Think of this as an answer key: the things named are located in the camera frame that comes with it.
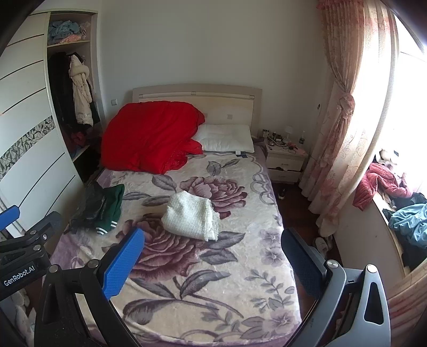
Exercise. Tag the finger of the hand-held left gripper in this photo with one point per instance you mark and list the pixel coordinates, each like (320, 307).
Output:
(48, 225)
(8, 217)

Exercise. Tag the white slippers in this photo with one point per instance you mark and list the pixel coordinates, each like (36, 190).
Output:
(323, 245)

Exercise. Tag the light blue garment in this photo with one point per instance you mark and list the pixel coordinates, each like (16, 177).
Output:
(408, 223)

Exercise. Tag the pink floral curtain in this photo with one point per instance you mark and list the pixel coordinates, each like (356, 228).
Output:
(347, 100)

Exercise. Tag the green jacket with striped cuffs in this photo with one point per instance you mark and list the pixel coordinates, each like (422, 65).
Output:
(111, 207)

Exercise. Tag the white wardrobe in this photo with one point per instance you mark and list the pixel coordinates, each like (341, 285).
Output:
(30, 126)

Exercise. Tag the white nightstand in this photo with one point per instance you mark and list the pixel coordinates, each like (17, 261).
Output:
(285, 165)

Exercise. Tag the cream hooded coat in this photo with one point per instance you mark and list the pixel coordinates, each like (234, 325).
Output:
(81, 93)

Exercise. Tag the small white table lamp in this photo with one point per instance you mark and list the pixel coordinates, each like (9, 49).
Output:
(289, 131)

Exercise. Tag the small dark shoe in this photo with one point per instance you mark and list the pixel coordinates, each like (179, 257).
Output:
(282, 194)

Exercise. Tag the black crumpled clothes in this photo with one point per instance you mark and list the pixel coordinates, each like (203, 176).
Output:
(405, 200)

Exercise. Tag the cream knit sweater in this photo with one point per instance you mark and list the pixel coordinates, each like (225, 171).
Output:
(190, 217)

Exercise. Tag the beige bed headboard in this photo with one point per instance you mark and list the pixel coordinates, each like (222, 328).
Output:
(213, 100)

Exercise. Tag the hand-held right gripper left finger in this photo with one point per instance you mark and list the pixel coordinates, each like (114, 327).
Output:
(125, 260)

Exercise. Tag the dark red clothes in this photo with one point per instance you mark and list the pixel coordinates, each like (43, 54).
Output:
(80, 138)

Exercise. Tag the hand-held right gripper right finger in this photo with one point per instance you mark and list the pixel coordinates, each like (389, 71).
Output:
(303, 263)

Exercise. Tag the pink folded garment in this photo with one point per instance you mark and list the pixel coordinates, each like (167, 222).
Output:
(78, 38)

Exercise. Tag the dark hanging clothes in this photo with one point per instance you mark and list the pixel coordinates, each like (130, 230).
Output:
(61, 96)

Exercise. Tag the blue-grey crumpled garment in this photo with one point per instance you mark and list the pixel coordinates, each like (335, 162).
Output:
(63, 30)

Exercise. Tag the black leather jacket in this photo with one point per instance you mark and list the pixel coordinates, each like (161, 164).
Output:
(88, 207)

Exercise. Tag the red quilt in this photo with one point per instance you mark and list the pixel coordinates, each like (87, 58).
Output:
(150, 136)

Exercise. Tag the pink fuzzy garment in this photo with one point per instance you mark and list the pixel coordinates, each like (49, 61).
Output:
(373, 183)

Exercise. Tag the white fluffy cloth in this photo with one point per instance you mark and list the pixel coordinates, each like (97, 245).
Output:
(22, 317)

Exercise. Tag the floral plush blanket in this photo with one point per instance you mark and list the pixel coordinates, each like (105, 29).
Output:
(213, 273)

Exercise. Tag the white wall switch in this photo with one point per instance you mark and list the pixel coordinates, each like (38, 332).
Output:
(114, 102)

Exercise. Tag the white pillow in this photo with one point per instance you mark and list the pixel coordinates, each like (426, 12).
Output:
(225, 138)

